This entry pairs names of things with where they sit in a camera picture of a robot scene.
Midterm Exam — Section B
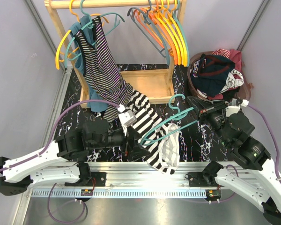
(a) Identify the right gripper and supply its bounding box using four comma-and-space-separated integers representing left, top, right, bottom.
186, 96, 230, 147

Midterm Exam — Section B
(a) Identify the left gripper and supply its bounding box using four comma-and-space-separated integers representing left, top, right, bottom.
89, 124, 150, 161

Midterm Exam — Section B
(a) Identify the black white wide-striped tank top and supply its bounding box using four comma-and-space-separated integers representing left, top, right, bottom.
126, 90, 180, 175

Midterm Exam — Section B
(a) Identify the thin-striped black tank top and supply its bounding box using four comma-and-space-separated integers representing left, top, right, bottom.
74, 15, 134, 122

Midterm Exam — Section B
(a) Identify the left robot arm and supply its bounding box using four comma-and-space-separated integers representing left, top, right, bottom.
0, 119, 150, 196

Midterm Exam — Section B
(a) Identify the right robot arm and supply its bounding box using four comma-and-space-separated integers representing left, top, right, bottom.
187, 96, 281, 225

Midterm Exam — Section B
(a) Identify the yellow hanger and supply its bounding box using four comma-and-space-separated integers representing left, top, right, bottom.
164, 0, 187, 66
55, 0, 110, 70
152, 0, 181, 65

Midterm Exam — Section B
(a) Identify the orange hanger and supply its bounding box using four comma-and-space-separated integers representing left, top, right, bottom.
134, 0, 182, 65

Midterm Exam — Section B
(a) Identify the grey-blue hanger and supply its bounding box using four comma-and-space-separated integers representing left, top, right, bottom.
127, 0, 170, 66

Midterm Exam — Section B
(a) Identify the yellow hanger on left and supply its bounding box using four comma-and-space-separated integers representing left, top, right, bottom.
55, 0, 110, 70

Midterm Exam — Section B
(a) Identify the blue tank top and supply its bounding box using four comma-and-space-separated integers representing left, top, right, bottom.
70, 15, 108, 113

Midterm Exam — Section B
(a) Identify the navy garment in basket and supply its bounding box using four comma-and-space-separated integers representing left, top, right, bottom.
191, 54, 235, 97

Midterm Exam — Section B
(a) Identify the black marble mat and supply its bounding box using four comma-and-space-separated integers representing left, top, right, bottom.
55, 64, 232, 162

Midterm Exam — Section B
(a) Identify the brown laundry basket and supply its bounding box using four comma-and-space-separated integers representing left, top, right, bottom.
190, 51, 253, 101

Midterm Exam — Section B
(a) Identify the wooden clothes rack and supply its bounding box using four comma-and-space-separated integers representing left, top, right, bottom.
44, 0, 187, 109

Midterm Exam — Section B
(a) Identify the red striped garment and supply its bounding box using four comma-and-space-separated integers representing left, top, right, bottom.
211, 48, 242, 72

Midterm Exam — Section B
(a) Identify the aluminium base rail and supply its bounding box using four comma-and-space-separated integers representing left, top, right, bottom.
13, 67, 274, 225

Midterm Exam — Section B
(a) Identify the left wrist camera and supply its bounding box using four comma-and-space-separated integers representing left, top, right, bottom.
118, 105, 136, 136

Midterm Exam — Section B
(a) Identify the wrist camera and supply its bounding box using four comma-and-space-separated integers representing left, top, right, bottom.
225, 98, 249, 117
118, 105, 136, 136

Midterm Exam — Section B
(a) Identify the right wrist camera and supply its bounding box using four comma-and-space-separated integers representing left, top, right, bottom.
225, 98, 249, 117

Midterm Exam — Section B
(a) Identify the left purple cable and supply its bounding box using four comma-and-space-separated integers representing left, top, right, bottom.
0, 100, 122, 223

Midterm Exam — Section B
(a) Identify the purple cable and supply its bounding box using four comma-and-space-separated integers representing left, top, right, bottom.
247, 104, 281, 196
0, 100, 122, 223

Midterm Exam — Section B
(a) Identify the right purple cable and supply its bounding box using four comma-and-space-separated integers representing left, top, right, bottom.
247, 104, 281, 196

